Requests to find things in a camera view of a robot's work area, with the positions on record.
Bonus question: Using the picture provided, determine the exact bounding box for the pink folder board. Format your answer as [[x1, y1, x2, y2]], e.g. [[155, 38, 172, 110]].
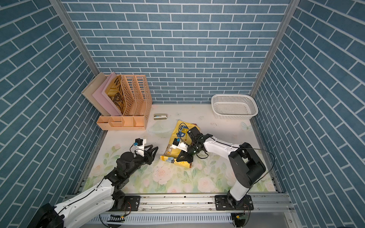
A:
[[92, 72, 122, 116]]

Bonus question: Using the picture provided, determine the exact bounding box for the floral table mat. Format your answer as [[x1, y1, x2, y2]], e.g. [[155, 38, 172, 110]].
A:
[[83, 104, 259, 194]]

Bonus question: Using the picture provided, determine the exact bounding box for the grey white stapler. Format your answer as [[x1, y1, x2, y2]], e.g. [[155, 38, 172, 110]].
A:
[[154, 114, 167, 120]]

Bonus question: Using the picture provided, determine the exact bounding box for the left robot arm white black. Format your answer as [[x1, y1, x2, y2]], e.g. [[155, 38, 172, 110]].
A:
[[28, 144, 158, 228]]

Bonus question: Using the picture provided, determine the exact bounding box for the peach desk file organizer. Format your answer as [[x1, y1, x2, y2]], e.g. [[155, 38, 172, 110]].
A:
[[97, 75, 152, 131]]

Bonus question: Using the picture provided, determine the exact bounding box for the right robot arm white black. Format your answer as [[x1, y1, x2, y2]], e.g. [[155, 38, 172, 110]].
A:
[[172, 127, 266, 210]]

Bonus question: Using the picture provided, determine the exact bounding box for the yellow car print pillowcase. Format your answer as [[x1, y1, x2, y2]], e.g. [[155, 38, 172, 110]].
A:
[[160, 120, 200, 169]]

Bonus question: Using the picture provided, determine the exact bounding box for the right green circuit board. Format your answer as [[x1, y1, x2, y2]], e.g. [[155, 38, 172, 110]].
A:
[[236, 213, 249, 220]]

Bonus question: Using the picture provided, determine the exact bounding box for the white plastic mesh basket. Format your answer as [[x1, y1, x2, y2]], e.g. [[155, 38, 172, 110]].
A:
[[211, 94, 259, 120]]

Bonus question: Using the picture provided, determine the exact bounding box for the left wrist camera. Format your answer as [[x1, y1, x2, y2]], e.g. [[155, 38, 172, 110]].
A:
[[134, 138, 146, 157]]

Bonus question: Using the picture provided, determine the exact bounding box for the beige folder board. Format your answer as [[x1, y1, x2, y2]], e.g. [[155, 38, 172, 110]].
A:
[[81, 72, 111, 116]]

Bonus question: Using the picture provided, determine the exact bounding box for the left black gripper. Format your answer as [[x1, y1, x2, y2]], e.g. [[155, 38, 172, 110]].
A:
[[125, 144, 158, 178]]

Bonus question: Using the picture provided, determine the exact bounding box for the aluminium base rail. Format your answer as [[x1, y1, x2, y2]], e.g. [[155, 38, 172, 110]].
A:
[[56, 192, 297, 215]]

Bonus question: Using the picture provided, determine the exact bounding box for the yellow brown patterned book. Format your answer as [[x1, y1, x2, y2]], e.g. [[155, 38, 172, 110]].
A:
[[104, 72, 125, 116]]

